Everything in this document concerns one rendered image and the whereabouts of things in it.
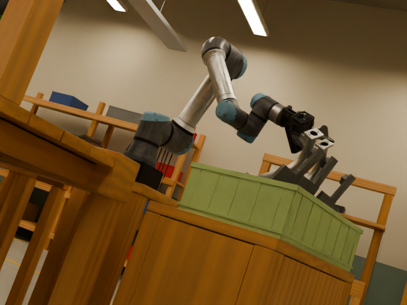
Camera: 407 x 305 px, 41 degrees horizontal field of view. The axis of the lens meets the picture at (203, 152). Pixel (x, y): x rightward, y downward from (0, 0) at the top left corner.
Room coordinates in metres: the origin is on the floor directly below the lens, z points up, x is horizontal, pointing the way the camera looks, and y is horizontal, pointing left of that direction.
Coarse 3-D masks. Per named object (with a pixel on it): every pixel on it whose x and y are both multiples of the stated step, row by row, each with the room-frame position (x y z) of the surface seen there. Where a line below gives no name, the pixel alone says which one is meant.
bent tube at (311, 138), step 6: (306, 132) 1.72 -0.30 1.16; (312, 132) 1.73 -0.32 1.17; (318, 132) 1.73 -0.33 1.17; (312, 138) 1.70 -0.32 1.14; (306, 144) 1.75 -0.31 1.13; (312, 144) 1.74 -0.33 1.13; (306, 150) 1.76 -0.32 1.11; (300, 156) 1.79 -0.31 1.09; (294, 162) 1.80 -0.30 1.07; (300, 162) 1.79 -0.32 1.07; (294, 168) 1.80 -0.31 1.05; (264, 174) 1.75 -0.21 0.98; (270, 174) 1.76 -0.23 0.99
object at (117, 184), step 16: (0, 160) 2.03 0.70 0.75; (16, 160) 2.00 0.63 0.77; (128, 160) 1.85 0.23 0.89; (48, 176) 1.92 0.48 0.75; (96, 176) 1.82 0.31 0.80; (112, 176) 1.80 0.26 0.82; (128, 176) 1.88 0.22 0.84; (96, 192) 1.81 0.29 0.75; (112, 192) 1.83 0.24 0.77; (128, 192) 1.91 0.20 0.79
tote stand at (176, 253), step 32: (160, 224) 1.84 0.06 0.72; (192, 224) 1.76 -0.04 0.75; (224, 224) 1.69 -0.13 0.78; (160, 256) 1.81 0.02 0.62; (192, 256) 1.74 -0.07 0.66; (224, 256) 1.67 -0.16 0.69; (256, 256) 1.60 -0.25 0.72; (288, 256) 1.65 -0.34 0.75; (128, 288) 1.86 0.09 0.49; (160, 288) 1.78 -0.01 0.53; (192, 288) 1.71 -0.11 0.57; (224, 288) 1.65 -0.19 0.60; (256, 288) 1.58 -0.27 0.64; (288, 288) 1.69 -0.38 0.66; (320, 288) 1.88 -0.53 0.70
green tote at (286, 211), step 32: (192, 192) 1.82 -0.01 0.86; (224, 192) 1.74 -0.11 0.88; (256, 192) 1.67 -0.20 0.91; (288, 192) 1.61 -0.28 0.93; (256, 224) 1.65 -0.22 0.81; (288, 224) 1.61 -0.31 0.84; (320, 224) 1.77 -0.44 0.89; (352, 224) 1.97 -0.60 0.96; (320, 256) 1.83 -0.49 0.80; (352, 256) 2.05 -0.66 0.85
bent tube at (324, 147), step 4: (324, 140) 1.88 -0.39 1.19; (328, 140) 1.88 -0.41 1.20; (316, 144) 1.87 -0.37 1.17; (320, 144) 1.87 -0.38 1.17; (324, 144) 1.89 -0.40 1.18; (328, 144) 1.87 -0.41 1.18; (332, 144) 1.87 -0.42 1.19; (324, 148) 1.85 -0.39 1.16; (324, 156) 1.89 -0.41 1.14; (320, 160) 1.91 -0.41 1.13; (316, 164) 1.93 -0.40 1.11; (320, 164) 1.92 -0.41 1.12; (316, 168) 1.93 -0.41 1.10; (320, 168) 1.93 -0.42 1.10; (312, 172) 1.94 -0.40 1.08; (316, 172) 1.93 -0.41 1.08; (308, 176) 1.94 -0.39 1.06; (312, 176) 1.94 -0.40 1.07; (316, 176) 1.94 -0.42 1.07; (312, 180) 1.94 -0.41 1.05
